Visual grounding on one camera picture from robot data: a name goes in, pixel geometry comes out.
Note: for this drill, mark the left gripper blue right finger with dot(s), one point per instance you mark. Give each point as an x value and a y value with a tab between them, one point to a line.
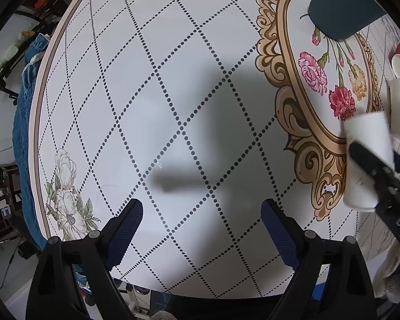
281	230

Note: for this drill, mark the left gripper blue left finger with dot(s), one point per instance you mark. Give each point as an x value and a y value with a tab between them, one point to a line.
119	232

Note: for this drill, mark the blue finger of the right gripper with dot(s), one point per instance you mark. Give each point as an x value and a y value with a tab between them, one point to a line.
370	169

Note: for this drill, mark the white cup with bamboo print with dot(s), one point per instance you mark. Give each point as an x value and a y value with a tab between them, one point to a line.
369	149

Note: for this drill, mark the diamond pattern floral tablecloth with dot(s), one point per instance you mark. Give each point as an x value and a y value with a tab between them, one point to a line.
201	110

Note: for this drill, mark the dark green mug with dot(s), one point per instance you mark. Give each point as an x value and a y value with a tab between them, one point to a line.
341	19

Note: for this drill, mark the black tripod stand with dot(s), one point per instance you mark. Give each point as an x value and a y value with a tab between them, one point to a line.
4	73

